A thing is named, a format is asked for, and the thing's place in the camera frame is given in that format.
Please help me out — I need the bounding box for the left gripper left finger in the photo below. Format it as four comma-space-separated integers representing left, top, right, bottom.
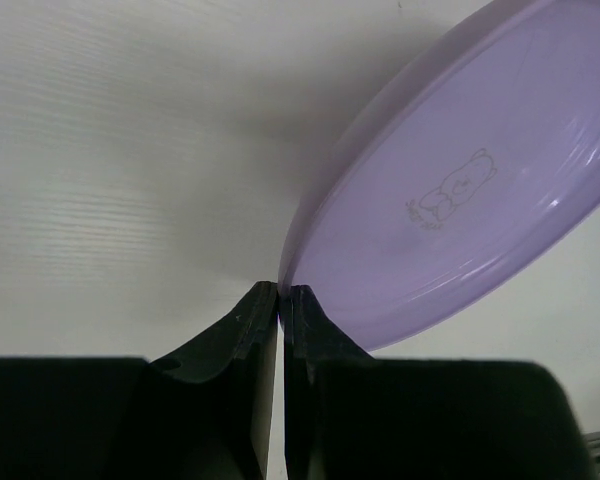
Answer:
114, 281, 278, 479

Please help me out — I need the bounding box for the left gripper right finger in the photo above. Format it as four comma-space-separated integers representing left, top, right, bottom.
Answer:
280, 286, 480, 479

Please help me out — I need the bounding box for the purple plate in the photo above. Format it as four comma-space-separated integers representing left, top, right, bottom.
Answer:
278, 1, 600, 350

